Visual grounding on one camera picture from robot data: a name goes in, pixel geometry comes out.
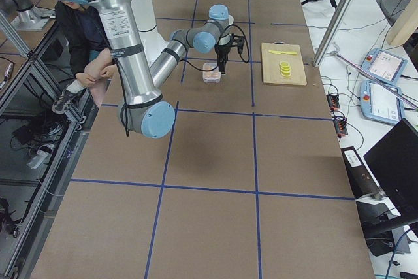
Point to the clear plastic egg box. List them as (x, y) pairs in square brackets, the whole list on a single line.
[(208, 69)]

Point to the seated person in black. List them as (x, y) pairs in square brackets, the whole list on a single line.
[(90, 59)]

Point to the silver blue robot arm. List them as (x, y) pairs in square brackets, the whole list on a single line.
[(145, 60)]

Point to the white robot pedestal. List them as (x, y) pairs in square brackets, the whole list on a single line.
[(153, 43)]

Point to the blue teach pendant tablet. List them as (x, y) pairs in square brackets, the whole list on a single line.
[(384, 65), (379, 104)]

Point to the metal reacher grabber stick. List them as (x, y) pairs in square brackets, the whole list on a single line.
[(335, 53)]

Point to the black monitor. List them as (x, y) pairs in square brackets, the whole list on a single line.
[(393, 162)]

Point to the yellow lemon slice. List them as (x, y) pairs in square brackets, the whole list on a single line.
[(285, 67), (285, 70), (284, 63), (285, 75)]

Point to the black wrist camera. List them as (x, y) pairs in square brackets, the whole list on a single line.
[(238, 42)]

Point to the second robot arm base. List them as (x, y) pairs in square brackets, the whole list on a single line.
[(29, 17)]

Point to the aluminium frame post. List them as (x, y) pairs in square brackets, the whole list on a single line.
[(331, 31)]

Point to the bamboo cutting board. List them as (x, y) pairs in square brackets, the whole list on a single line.
[(271, 65)]

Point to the yellow plastic knife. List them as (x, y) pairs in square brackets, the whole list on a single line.
[(291, 53)]

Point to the black box device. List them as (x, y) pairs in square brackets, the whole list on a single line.
[(361, 181)]

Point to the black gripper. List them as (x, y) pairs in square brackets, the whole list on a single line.
[(221, 51)]

